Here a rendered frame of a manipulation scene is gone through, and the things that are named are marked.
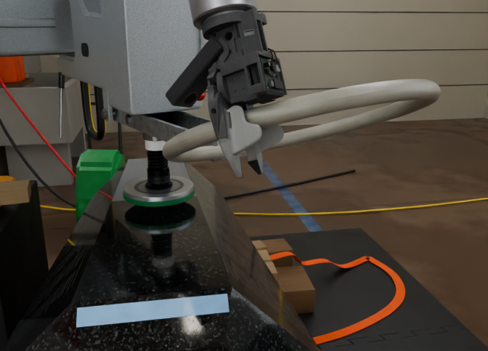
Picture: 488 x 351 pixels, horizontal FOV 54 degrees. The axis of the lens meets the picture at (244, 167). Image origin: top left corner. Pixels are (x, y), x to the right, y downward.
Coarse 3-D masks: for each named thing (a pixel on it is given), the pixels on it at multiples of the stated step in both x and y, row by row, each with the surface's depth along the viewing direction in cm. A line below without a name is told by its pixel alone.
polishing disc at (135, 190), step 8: (176, 176) 157; (128, 184) 149; (136, 184) 149; (144, 184) 149; (176, 184) 149; (184, 184) 149; (192, 184) 149; (128, 192) 142; (136, 192) 142; (144, 192) 142; (152, 192) 142; (160, 192) 142; (168, 192) 142; (176, 192) 142; (184, 192) 142; (144, 200) 138; (152, 200) 138; (160, 200) 138; (168, 200) 139
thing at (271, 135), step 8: (264, 128) 67; (272, 128) 67; (280, 128) 66; (264, 136) 67; (272, 136) 67; (280, 136) 66; (256, 144) 68; (264, 144) 68; (272, 144) 67; (248, 152) 68; (256, 152) 68; (248, 160) 68; (256, 160) 67; (256, 168) 68
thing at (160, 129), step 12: (120, 120) 150; (132, 120) 141; (144, 120) 133; (156, 120) 125; (180, 120) 139; (192, 120) 132; (204, 120) 126; (144, 132) 134; (156, 132) 127; (168, 132) 120; (180, 132) 114; (216, 144) 102; (240, 156) 106
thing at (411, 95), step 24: (312, 96) 62; (336, 96) 62; (360, 96) 62; (384, 96) 64; (408, 96) 66; (432, 96) 72; (264, 120) 63; (288, 120) 63; (360, 120) 101; (384, 120) 97; (168, 144) 75; (192, 144) 70; (288, 144) 108
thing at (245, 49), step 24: (216, 24) 62; (240, 24) 62; (264, 24) 64; (240, 48) 63; (264, 48) 63; (216, 72) 63; (240, 72) 62; (264, 72) 61; (240, 96) 62; (264, 96) 62
